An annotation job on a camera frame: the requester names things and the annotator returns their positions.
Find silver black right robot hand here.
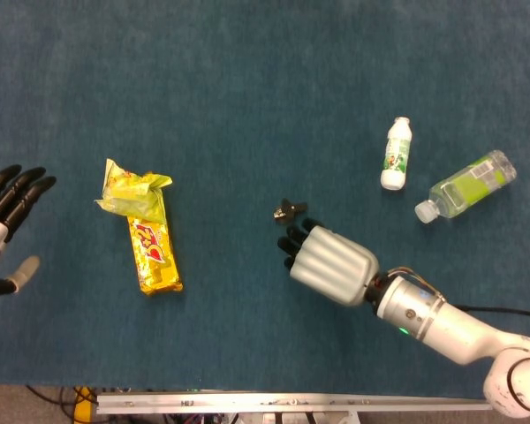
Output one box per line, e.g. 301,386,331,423
276,217,380,307

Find black binder clip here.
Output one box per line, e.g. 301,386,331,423
272,197,309,226

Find small white milk bottle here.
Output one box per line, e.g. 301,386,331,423
380,116,413,192

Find yellow-green snack bag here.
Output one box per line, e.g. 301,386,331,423
94,157,173,224

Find clear green-label water bottle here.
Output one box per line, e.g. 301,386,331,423
413,149,518,224

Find gold foil biscuit package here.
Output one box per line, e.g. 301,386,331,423
126,211,185,296

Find yellow power strip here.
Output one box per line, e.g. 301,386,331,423
72,386,97,424

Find blue carpet table cloth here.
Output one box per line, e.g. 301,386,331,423
0,0,530,401

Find aluminium frame rail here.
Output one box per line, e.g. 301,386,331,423
95,391,494,415

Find black cables under table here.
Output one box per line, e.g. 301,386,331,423
25,384,98,424

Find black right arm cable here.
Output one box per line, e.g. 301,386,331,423
450,304,530,320

